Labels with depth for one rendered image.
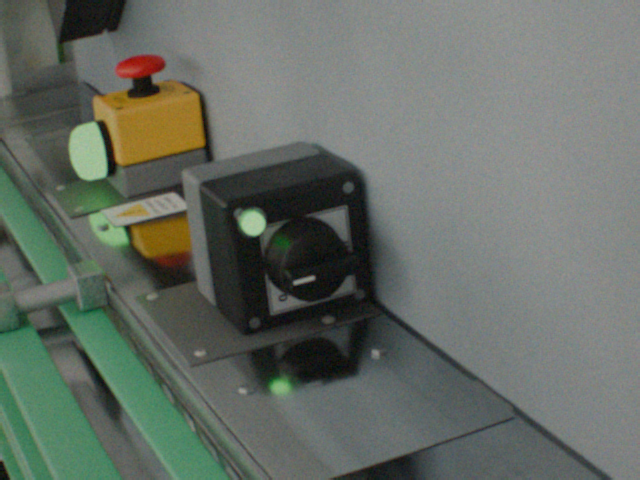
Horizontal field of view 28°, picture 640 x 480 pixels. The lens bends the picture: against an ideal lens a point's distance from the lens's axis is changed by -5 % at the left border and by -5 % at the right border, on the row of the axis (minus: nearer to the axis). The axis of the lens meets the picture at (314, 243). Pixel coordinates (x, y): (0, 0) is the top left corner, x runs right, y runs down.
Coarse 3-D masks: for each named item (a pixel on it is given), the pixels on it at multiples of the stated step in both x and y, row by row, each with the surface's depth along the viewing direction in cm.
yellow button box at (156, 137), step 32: (96, 96) 102; (128, 96) 100; (160, 96) 99; (192, 96) 98; (128, 128) 97; (160, 128) 98; (192, 128) 99; (128, 160) 98; (160, 160) 99; (192, 160) 100; (128, 192) 99
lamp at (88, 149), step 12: (72, 132) 100; (84, 132) 98; (96, 132) 98; (108, 132) 98; (72, 144) 99; (84, 144) 98; (96, 144) 98; (108, 144) 98; (72, 156) 99; (84, 156) 98; (96, 156) 98; (108, 156) 98; (84, 168) 98; (96, 168) 99; (108, 168) 99
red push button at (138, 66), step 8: (136, 56) 100; (144, 56) 99; (152, 56) 99; (160, 56) 100; (120, 64) 99; (128, 64) 98; (136, 64) 98; (144, 64) 98; (152, 64) 98; (160, 64) 99; (120, 72) 98; (128, 72) 98; (136, 72) 98; (144, 72) 98; (152, 72) 98; (136, 80) 99; (144, 80) 99; (152, 80) 100; (136, 88) 100; (144, 88) 99
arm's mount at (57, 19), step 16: (48, 0) 120; (64, 0) 112; (80, 0) 113; (96, 0) 114; (112, 0) 116; (64, 16) 115; (80, 16) 116; (96, 16) 117; (112, 16) 118; (64, 32) 118; (80, 32) 119; (96, 32) 120
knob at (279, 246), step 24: (288, 240) 71; (312, 240) 71; (336, 240) 71; (264, 264) 72; (288, 264) 71; (312, 264) 71; (336, 264) 70; (288, 288) 71; (312, 288) 72; (336, 288) 72
